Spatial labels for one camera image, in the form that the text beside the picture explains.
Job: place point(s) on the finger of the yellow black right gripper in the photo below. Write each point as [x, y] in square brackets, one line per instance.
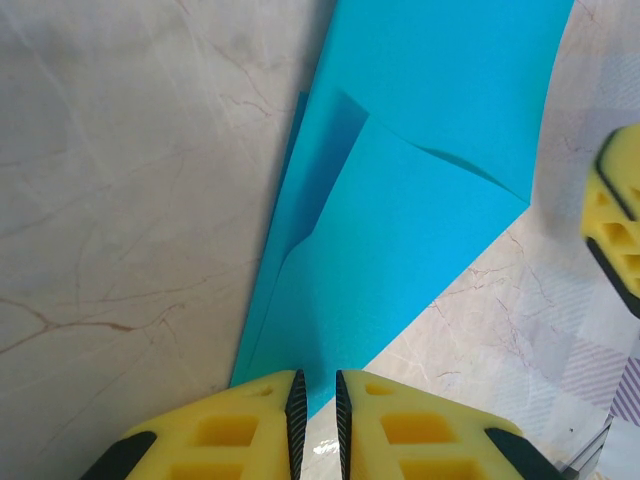
[615, 235]
[622, 155]

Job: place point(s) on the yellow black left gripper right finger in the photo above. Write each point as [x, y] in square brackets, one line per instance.
[425, 435]

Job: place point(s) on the blue paper sheet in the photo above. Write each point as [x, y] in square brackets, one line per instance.
[400, 250]

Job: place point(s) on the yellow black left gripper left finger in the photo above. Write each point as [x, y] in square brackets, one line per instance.
[225, 435]

